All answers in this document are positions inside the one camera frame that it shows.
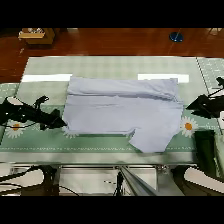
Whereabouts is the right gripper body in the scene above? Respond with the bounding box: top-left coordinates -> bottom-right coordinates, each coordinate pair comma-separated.
185,94 -> 215,120

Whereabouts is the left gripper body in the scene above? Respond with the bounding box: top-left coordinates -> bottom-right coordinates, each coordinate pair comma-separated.
39,109 -> 68,131

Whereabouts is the light blue shirt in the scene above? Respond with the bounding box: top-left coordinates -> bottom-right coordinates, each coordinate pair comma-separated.
62,76 -> 185,155

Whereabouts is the black garment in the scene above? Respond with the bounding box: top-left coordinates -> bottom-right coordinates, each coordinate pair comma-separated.
193,129 -> 218,175

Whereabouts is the grey-green garment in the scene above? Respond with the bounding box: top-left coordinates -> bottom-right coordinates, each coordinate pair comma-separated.
213,132 -> 224,178

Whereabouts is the blue round object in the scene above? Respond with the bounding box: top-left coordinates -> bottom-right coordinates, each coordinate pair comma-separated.
168,31 -> 185,43

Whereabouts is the wooden box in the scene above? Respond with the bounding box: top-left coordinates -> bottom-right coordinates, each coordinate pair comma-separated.
17,27 -> 56,46

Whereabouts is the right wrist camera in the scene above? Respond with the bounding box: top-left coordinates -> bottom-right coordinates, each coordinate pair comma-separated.
214,76 -> 224,90

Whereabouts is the black cable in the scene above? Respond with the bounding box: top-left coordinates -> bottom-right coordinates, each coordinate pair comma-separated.
54,183 -> 81,197

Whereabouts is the silver frame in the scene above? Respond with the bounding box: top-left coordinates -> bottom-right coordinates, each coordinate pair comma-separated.
0,161 -> 224,197

